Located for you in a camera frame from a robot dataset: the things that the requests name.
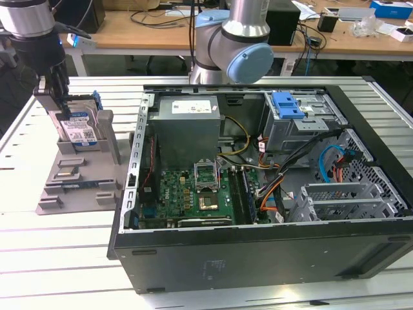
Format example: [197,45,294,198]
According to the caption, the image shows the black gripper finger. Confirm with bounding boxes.
[50,59,73,116]
[33,74,54,98]

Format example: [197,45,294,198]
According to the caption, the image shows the hard disk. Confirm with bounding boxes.
[34,90,103,150]

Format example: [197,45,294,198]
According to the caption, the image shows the grey disk bay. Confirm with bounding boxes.
[288,182,409,223]

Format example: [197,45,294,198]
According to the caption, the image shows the large black box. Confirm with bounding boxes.
[53,0,106,34]

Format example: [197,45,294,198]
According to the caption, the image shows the wooden workbench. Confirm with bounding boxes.
[0,8,413,77]

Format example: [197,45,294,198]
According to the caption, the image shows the grey parts rack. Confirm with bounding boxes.
[34,109,135,216]

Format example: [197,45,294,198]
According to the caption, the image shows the grey power supply unit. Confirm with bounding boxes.
[148,95,222,171]

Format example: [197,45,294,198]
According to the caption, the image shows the green motherboard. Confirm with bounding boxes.
[138,166,270,227]

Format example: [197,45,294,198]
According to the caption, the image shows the metal socket cover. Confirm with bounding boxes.
[192,160,222,193]

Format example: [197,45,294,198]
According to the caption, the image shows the metal locking lever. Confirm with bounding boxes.
[216,160,224,194]

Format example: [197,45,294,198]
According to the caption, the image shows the CPU socket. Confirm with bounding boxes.
[197,192,220,211]

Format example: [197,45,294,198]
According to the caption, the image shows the graphics card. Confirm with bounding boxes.
[177,216,234,227]

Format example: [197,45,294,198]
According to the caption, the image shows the black RAM slot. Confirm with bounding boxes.
[227,167,246,226]

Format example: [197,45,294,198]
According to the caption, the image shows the installed RAM stick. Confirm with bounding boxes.
[240,167,259,224]

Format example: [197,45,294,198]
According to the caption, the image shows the blue plastic bay latch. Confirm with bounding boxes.
[272,92,307,119]

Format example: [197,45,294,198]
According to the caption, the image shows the black tower case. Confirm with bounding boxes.
[267,0,302,47]

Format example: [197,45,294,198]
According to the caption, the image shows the grey optical drive cage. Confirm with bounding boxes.
[261,91,348,156]

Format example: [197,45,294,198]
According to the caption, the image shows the white paper sheets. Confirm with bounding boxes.
[292,0,319,22]

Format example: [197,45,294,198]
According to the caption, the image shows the black PC case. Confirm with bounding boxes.
[106,76,413,295]

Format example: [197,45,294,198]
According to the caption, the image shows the small black box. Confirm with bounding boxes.
[317,14,339,32]

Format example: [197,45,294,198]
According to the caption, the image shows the flat grey box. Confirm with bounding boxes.
[338,6,377,22]

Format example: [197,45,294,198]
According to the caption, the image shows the clear plastic bag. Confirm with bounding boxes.
[351,15,379,36]

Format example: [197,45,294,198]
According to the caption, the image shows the open white box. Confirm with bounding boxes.
[376,22,413,43]

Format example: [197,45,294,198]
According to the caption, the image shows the blue cardboard box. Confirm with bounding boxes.
[369,0,413,19]

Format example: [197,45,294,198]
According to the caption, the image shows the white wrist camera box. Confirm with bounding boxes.
[66,32,97,50]

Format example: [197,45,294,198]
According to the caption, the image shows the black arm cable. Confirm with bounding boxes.
[188,0,199,70]

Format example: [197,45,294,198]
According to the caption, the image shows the yellow wire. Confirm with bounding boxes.
[221,115,252,156]

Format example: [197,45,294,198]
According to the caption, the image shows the orange and grey wire bundle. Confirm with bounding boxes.
[256,174,285,214]

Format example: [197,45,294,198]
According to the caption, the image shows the blue hanging cable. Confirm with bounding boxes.
[305,41,316,77]

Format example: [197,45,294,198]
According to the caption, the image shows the black wire bundle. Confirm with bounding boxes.
[277,128,345,177]

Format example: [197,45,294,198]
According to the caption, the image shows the blue wire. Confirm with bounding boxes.
[318,145,343,185]

